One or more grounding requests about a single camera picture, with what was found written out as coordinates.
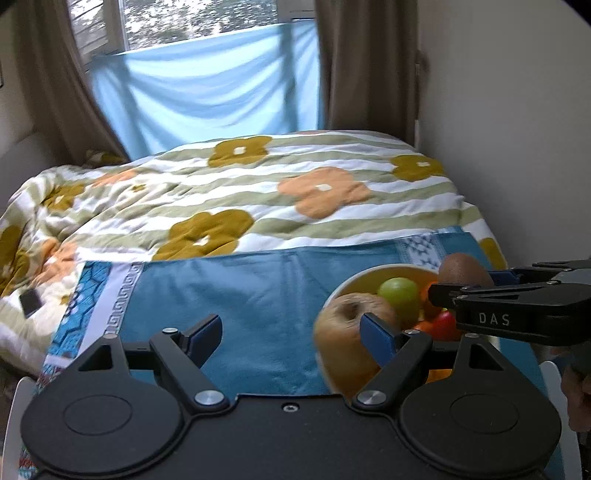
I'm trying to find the small tangerine back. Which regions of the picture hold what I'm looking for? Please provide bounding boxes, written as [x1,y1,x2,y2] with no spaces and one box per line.
[420,281,443,321]

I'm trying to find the small tangerine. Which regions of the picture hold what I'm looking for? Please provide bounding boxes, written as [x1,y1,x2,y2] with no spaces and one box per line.
[420,281,443,321]
[413,320,434,335]

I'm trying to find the cream bowl with yellow print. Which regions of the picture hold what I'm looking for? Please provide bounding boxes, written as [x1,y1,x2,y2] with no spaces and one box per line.
[322,265,439,331]

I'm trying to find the floral striped duvet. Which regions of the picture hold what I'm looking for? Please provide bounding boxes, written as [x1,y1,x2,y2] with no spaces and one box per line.
[1,130,506,375]

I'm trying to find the black phone on bed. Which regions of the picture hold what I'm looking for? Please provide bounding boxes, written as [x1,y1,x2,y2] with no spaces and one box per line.
[19,289,43,318]

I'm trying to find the large tan apple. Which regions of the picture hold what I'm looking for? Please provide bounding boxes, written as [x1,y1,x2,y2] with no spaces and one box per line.
[312,293,398,400]

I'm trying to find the orange front right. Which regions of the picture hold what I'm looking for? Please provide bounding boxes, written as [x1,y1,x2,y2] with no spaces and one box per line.
[426,369,453,384]

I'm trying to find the window frame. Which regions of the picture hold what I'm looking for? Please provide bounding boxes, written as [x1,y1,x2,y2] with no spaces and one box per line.
[67,1,318,68]

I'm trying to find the light blue window cloth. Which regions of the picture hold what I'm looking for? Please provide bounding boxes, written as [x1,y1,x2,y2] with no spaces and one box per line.
[89,20,322,160]

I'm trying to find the brown kiwi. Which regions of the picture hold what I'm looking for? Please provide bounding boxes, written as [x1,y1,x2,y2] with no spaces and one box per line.
[438,253,494,288]

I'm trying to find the green apple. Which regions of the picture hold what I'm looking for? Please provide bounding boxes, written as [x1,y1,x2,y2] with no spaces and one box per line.
[377,277,421,330]

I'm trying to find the brown right curtain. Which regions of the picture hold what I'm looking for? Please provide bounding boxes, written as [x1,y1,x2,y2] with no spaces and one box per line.
[315,0,420,145]

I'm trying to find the brown left curtain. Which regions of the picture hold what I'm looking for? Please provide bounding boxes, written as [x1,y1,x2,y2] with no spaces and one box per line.
[14,1,128,164]

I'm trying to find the red cherry tomato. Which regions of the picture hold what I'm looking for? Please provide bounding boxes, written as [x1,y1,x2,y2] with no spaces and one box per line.
[430,310,463,342]

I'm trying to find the brown curtain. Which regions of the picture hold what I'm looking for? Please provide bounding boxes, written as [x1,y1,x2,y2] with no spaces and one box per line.
[315,0,420,145]
[14,1,128,164]

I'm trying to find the person's hand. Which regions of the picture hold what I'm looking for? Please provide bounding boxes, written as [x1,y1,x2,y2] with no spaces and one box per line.
[561,366,591,433]

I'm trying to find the small tangerine middle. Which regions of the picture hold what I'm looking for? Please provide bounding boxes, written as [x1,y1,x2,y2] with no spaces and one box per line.
[413,320,434,335]

